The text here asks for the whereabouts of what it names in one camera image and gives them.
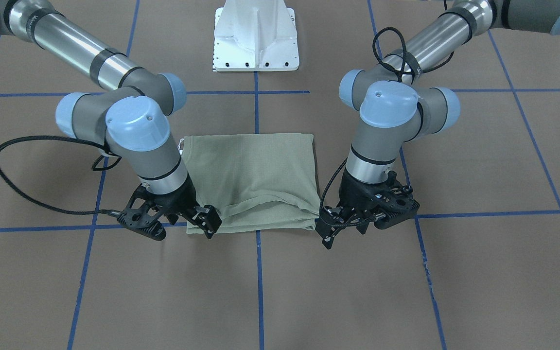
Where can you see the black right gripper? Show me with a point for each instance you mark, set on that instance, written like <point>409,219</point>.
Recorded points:
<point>181,198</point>

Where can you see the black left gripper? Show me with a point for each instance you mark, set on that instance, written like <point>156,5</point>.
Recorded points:
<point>353,195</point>

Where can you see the olive green long-sleeve shirt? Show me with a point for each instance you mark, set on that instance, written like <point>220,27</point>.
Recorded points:
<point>255,181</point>

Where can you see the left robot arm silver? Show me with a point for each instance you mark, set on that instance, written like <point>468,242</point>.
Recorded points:
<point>393,110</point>

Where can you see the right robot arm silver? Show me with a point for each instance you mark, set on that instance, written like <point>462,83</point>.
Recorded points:
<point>128,121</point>

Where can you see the white central pedestal base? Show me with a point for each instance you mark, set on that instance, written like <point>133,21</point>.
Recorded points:
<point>255,35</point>

